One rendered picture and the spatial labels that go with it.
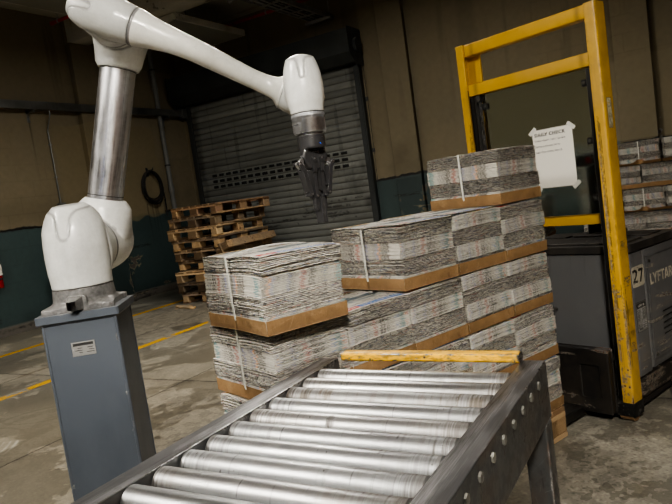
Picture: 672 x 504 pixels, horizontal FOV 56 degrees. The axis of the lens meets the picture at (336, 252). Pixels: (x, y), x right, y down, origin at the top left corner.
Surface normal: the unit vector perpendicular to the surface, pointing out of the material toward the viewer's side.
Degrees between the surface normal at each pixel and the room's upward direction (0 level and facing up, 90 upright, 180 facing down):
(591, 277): 90
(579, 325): 90
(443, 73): 90
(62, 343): 90
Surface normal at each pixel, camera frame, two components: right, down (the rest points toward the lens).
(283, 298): 0.59, 0.01
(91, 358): 0.12, 0.07
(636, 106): -0.49, 0.15
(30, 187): 0.86, -0.07
